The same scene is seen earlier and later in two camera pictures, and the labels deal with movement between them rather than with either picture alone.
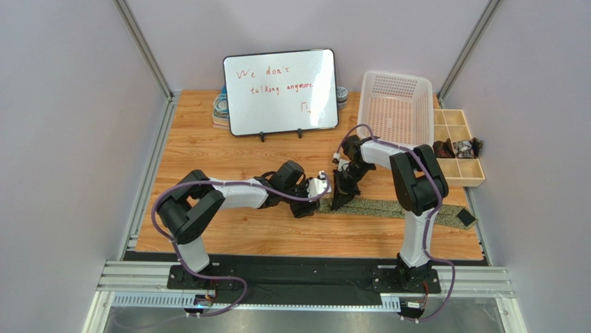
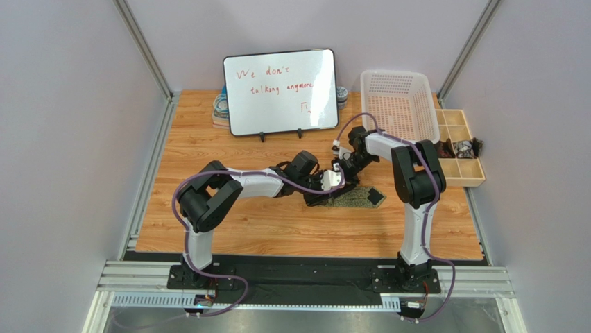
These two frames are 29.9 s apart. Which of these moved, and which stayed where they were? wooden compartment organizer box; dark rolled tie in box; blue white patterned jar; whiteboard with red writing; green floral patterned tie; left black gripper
Moved: green floral patterned tie; left black gripper
Stayed: dark rolled tie in box; whiteboard with red writing; blue white patterned jar; wooden compartment organizer box
